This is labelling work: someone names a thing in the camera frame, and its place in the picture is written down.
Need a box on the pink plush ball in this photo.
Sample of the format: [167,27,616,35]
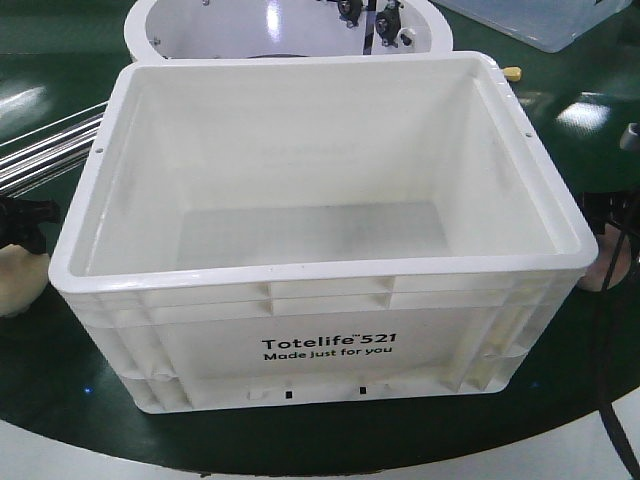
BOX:
[577,231,631,292]

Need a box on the beige plush ball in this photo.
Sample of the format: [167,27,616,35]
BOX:
[1,245,50,317]

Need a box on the metal rods bundle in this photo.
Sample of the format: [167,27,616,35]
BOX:
[1,101,108,196]

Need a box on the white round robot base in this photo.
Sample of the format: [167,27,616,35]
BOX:
[124,1,453,63]

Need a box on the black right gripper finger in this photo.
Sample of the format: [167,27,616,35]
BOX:
[579,190,639,235]

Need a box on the clear plastic storage bin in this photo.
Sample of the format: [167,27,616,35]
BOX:
[439,0,632,53]

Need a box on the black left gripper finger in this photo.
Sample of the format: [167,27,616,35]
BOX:
[1,195,61,253]

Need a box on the white plastic tote box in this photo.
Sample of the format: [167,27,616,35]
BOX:
[49,52,597,413]

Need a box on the small yellow knob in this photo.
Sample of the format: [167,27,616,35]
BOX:
[502,66,523,82]

